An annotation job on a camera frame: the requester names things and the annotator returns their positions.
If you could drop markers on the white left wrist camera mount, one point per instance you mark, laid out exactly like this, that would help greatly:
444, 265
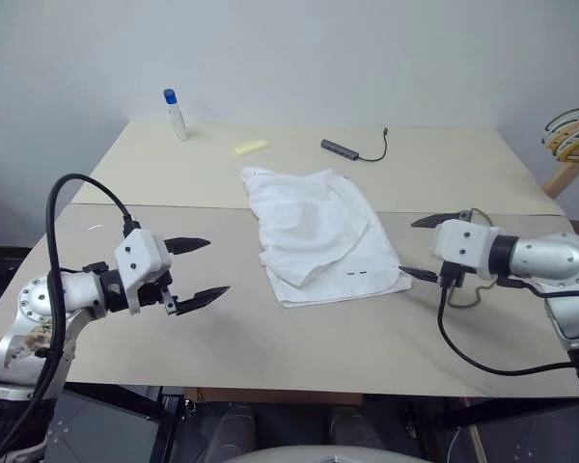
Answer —
140, 255

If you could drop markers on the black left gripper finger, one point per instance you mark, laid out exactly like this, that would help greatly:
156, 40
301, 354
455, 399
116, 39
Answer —
200, 300
188, 244

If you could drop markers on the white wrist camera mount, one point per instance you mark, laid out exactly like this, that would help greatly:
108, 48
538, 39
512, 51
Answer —
458, 241
140, 255

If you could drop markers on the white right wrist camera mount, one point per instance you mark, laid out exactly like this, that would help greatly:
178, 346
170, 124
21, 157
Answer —
458, 241

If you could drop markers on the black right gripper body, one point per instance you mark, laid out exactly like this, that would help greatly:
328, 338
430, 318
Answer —
452, 277

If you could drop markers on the dark rounded shape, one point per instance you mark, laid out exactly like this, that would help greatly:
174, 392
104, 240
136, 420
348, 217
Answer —
354, 429
231, 434

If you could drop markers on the pale yellow flat block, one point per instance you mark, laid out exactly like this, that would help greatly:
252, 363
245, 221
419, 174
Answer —
248, 146

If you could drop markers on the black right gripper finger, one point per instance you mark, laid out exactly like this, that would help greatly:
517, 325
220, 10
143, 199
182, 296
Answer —
439, 221
420, 274

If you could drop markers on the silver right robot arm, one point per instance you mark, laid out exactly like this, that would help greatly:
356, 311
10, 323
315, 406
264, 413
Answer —
550, 258

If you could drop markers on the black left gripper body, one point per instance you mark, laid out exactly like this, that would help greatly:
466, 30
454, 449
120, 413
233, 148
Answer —
152, 291

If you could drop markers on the grey rounded robot torso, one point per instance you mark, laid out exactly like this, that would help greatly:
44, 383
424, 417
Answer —
309, 455

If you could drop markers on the hangers on wooden rack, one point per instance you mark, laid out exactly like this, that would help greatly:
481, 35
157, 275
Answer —
562, 178

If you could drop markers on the white cloth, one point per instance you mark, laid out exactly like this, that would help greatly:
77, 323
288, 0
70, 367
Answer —
309, 222

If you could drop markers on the white bottle with blue cap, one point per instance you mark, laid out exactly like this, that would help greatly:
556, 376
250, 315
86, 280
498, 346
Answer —
176, 118

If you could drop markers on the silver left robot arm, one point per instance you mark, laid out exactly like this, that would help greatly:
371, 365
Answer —
34, 299

